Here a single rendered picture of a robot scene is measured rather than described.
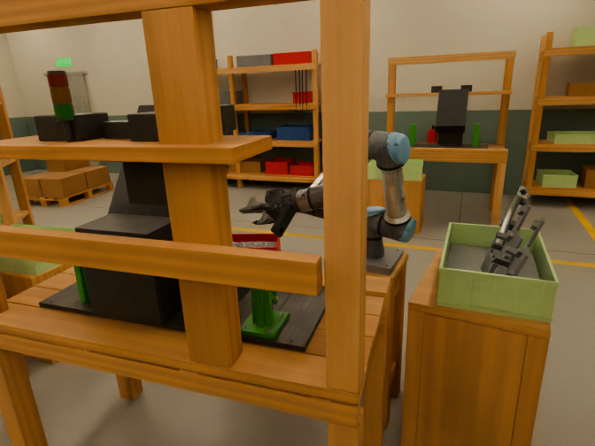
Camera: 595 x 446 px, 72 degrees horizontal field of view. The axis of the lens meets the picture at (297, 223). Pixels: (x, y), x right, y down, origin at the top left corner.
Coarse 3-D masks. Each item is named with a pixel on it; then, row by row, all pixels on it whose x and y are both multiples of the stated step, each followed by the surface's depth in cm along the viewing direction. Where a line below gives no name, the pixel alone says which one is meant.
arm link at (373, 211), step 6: (372, 210) 190; (378, 210) 189; (384, 210) 191; (372, 216) 189; (378, 216) 189; (372, 222) 190; (378, 222) 188; (372, 228) 190; (378, 228) 188; (372, 234) 192; (378, 234) 190
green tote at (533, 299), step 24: (456, 240) 219; (480, 240) 214; (528, 240) 205; (456, 288) 165; (480, 288) 161; (504, 288) 158; (528, 288) 154; (552, 288) 151; (504, 312) 160; (528, 312) 157
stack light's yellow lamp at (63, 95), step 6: (54, 90) 114; (60, 90) 114; (66, 90) 116; (54, 96) 115; (60, 96) 115; (66, 96) 116; (54, 102) 115; (60, 102) 115; (66, 102) 116; (72, 102) 118
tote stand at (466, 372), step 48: (432, 288) 184; (432, 336) 173; (480, 336) 163; (528, 336) 155; (432, 384) 180; (480, 384) 169; (528, 384) 160; (432, 432) 187; (480, 432) 176; (528, 432) 165
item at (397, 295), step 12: (396, 288) 201; (396, 300) 212; (396, 312) 214; (396, 324) 216; (396, 336) 218; (396, 348) 220; (396, 360) 222; (396, 372) 225; (396, 384) 227; (396, 396) 229; (384, 408) 206; (384, 420) 208
